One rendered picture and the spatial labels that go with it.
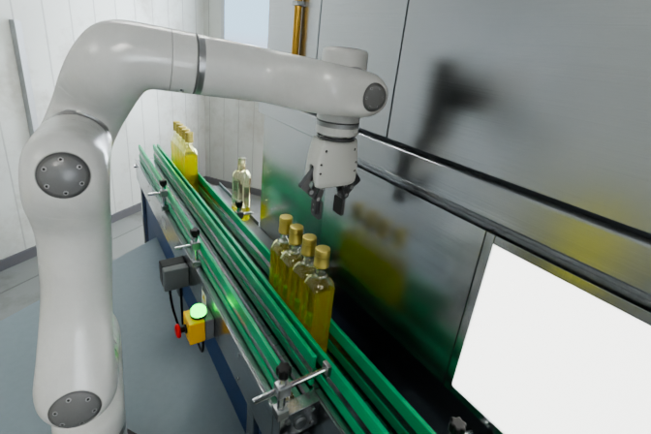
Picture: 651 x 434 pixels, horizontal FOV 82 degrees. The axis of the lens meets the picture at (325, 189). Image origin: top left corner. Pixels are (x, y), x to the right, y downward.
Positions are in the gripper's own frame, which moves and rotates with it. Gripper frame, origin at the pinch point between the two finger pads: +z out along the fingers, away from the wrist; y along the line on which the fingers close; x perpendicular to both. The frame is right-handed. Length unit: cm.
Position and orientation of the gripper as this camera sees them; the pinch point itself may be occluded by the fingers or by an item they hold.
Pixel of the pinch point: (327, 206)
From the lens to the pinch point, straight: 79.3
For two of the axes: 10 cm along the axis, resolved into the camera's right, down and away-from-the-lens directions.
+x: 5.3, 3.5, -7.7
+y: -8.4, 1.1, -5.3
